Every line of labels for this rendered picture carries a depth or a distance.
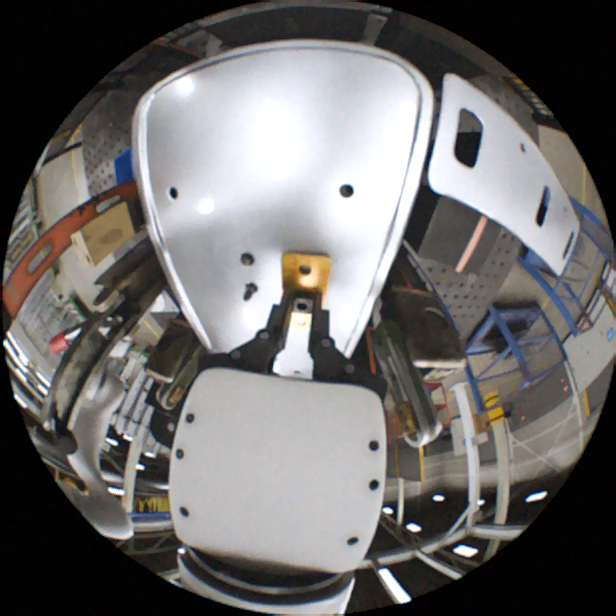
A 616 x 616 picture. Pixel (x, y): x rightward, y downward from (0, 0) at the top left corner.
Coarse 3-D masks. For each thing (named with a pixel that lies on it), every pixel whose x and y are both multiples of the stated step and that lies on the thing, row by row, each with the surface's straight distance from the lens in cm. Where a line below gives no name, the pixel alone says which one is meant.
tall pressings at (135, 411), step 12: (144, 372) 466; (132, 384) 464; (144, 384) 479; (132, 396) 464; (144, 396) 478; (120, 408) 467; (132, 408) 498; (144, 408) 514; (120, 420) 470; (144, 420) 496; (120, 432) 481; (132, 432) 492; (144, 432) 514; (144, 444) 525; (156, 444) 535
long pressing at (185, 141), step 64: (192, 64) 19; (256, 64) 15; (320, 64) 14; (384, 64) 15; (192, 128) 16; (256, 128) 13; (320, 128) 12; (384, 128) 13; (192, 192) 16; (256, 192) 13; (320, 192) 12; (384, 192) 13; (192, 256) 18; (256, 256) 15; (384, 256) 15; (192, 320) 25; (256, 320) 20
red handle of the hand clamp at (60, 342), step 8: (120, 312) 22; (112, 320) 22; (120, 320) 22; (72, 328) 28; (80, 328) 26; (104, 328) 24; (56, 336) 31; (64, 336) 29; (72, 336) 28; (56, 344) 31; (64, 344) 29; (56, 352) 32
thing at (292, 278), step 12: (288, 264) 14; (300, 264) 13; (312, 264) 13; (324, 264) 13; (288, 276) 14; (300, 276) 14; (312, 276) 14; (324, 276) 14; (288, 288) 15; (300, 288) 15; (312, 288) 15; (324, 288) 14; (300, 300) 14; (312, 300) 14; (324, 300) 15; (300, 312) 15; (300, 324) 18
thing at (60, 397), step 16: (112, 304) 21; (96, 320) 21; (128, 320) 23; (80, 336) 22; (96, 336) 23; (112, 336) 23; (80, 352) 21; (96, 352) 23; (64, 368) 22; (80, 368) 23; (96, 368) 23; (64, 384) 22; (80, 384) 24; (48, 400) 24; (64, 400) 24; (80, 400) 24; (48, 416) 24; (64, 416) 25; (64, 432) 22; (64, 448) 23
